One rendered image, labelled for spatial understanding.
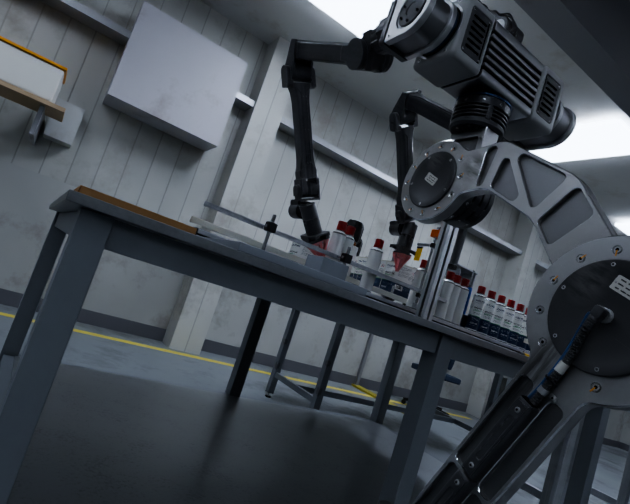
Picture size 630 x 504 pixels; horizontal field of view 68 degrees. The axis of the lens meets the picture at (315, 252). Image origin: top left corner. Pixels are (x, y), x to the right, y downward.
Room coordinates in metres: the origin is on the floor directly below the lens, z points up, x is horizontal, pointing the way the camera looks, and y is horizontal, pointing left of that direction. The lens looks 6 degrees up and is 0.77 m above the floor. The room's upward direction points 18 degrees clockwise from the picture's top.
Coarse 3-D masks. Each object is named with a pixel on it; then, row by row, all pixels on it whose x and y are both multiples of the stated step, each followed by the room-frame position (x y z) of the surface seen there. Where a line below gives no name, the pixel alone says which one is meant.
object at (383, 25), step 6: (396, 0) 1.00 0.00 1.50; (390, 6) 1.01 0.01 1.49; (390, 12) 1.01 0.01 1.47; (384, 18) 1.03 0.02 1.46; (390, 18) 1.00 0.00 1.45; (378, 24) 1.04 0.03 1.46; (384, 24) 1.01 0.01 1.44; (378, 30) 1.04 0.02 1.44; (384, 30) 1.01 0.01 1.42; (372, 36) 1.07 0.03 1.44; (378, 36) 1.04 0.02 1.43; (384, 36) 1.00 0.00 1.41; (372, 42) 1.07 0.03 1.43; (378, 42) 1.05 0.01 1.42; (384, 42) 1.00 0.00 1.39; (378, 48) 1.08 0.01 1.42; (384, 48) 1.02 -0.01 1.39; (390, 48) 1.01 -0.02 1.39; (384, 54) 1.10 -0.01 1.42; (390, 54) 1.07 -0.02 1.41; (396, 54) 1.03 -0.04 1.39; (402, 60) 1.05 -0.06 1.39
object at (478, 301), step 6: (480, 288) 2.03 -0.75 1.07; (474, 294) 2.04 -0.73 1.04; (480, 294) 2.03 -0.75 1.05; (474, 300) 2.03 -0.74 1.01; (480, 300) 2.02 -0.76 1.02; (474, 306) 2.03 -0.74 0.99; (480, 306) 2.02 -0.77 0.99; (474, 312) 2.02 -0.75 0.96; (480, 312) 2.02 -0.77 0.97; (468, 318) 2.04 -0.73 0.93; (474, 318) 2.02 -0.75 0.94; (468, 324) 2.03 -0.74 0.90; (474, 324) 2.02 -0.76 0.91; (474, 330) 2.02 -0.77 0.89
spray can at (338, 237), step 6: (342, 222) 1.61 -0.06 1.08; (336, 228) 1.62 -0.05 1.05; (342, 228) 1.61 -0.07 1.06; (336, 234) 1.60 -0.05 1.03; (342, 234) 1.60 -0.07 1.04; (330, 240) 1.61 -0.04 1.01; (336, 240) 1.60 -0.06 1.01; (342, 240) 1.60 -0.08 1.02; (330, 246) 1.61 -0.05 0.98; (336, 246) 1.60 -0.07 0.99; (342, 246) 1.61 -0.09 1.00; (336, 252) 1.60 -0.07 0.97; (330, 258) 1.60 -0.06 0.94
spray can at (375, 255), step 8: (376, 240) 1.72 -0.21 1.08; (376, 248) 1.71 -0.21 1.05; (368, 256) 1.72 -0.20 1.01; (376, 256) 1.71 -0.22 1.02; (368, 264) 1.71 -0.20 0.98; (376, 264) 1.71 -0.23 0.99; (368, 272) 1.71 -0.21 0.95; (360, 280) 1.73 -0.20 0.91; (368, 280) 1.71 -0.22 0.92; (368, 288) 1.71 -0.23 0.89
